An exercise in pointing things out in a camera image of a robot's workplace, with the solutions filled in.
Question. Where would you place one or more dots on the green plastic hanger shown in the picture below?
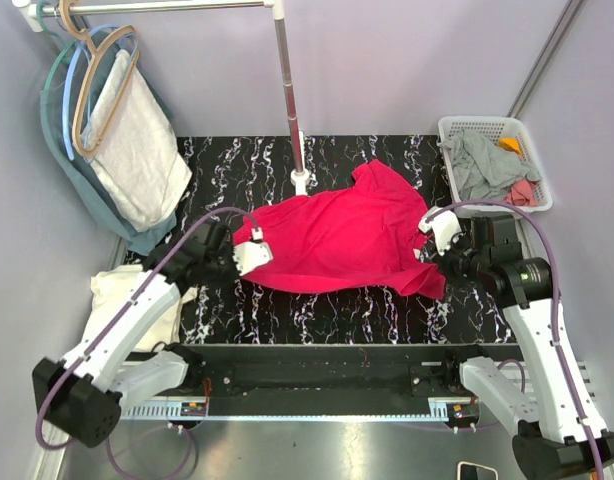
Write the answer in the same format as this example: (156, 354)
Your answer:
(68, 48)

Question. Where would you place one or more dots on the blue plastic hanger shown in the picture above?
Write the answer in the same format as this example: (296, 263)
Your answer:
(93, 45)

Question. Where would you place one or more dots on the teal garment on hanger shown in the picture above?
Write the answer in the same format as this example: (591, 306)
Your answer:
(95, 198)

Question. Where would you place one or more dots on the pink red t shirt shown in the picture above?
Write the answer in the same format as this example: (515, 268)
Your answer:
(362, 236)

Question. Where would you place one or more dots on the smartphone with white edge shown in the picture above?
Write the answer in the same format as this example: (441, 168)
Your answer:
(472, 471)

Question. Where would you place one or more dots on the white plastic laundry basket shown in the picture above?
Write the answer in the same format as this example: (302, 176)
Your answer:
(495, 128)

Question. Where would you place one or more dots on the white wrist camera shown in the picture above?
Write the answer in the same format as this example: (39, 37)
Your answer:
(443, 225)
(252, 254)

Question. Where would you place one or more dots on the salmon pink t shirt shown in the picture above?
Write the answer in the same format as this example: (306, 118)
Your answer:
(522, 194)

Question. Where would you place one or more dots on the aluminium frame rail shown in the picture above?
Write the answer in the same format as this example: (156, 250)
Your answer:
(184, 409)

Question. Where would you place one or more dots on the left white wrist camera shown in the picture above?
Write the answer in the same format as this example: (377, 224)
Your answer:
(252, 254)

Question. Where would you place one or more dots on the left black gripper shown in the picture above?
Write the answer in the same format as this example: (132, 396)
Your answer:
(226, 262)

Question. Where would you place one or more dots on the metal clothes rack stand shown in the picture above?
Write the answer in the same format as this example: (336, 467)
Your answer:
(299, 176)

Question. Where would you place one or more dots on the white towel on hanger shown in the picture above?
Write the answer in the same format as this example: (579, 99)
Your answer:
(137, 161)

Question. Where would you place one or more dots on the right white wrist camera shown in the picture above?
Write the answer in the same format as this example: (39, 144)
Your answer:
(443, 225)

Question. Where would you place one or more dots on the cream folded t shirt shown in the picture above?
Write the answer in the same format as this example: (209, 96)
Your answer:
(111, 289)

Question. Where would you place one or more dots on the grey t shirt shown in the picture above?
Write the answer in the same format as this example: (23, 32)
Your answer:
(482, 170)

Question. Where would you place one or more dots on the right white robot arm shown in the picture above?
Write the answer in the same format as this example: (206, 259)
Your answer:
(537, 340)

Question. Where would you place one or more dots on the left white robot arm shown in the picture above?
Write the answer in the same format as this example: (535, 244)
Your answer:
(132, 320)

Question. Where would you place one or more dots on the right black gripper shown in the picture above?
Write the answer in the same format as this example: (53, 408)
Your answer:
(450, 260)

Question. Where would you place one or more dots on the orange garment in basket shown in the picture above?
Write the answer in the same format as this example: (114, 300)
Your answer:
(510, 145)

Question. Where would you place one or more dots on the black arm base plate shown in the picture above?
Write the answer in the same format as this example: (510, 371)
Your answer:
(380, 381)

